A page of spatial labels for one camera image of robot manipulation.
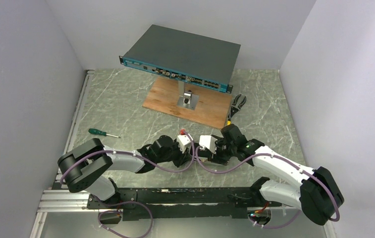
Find green handled screwdriver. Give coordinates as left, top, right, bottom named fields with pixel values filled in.
left=88, top=128, right=121, bottom=138

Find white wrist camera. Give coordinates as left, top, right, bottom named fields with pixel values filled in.
left=199, top=135, right=217, bottom=154
left=176, top=134, right=192, bottom=153

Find teal network switch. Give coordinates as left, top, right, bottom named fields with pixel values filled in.
left=119, top=24, right=241, bottom=93

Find black handled pliers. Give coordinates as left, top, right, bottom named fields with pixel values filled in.
left=227, top=94, right=247, bottom=121

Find aluminium frame rail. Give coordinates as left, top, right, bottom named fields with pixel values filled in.
left=30, top=70, right=95, bottom=238

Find wooden base board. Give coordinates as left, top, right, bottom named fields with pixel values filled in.
left=142, top=77, right=232, bottom=129

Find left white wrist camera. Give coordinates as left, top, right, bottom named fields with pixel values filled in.
left=176, top=134, right=192, bottom=153

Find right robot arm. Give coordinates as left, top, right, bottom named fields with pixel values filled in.
left=193, top=124, right=344, bottom=226

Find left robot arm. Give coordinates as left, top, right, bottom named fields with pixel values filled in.
left=57, top=134, right=195, bottom=204

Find metal stand bracket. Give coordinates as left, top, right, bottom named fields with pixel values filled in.
left=177, top=81, right=199, bottom=110

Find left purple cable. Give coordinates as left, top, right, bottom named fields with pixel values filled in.
left=59, top=128, right=198, bottom=238

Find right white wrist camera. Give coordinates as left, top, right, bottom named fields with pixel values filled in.
left=199, top=135, right=217, bottom=154

